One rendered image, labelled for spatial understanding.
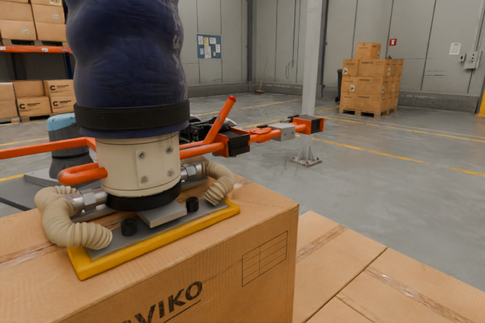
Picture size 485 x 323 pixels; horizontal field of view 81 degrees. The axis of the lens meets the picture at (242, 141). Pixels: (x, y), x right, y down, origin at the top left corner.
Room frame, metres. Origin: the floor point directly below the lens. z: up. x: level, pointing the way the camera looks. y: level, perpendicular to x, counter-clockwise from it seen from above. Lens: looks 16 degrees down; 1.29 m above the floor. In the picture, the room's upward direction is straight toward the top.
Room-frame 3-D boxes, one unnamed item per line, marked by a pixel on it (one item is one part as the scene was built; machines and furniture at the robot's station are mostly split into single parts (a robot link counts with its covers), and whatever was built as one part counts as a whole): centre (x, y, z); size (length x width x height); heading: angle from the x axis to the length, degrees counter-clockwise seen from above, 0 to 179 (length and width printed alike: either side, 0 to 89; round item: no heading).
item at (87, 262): (0.53, 0.16, 0.97); 0.34 x 0.10 x 0.05; 131
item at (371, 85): (7.40, -3.27, 0.87); 1.21 x 1.02 x 1.74; 134
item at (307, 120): (0.99, -0.23, 1.07); 0.08 x 0.07 x 0.05; 131
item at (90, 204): (0.60, 0.23, 1.01); 0.34 x 0.25 x 0.06; 131
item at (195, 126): (0.87, 0.13, 1.08); 0.12 x 0.09 x 0.08; 41
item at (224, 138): (0.76, 0.04, 1.07); 0.10 x 0.08 x 0.06; 41
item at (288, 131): (0.90, -0.13, 1.07); 0.07 x 0.07 x 0.04; 41
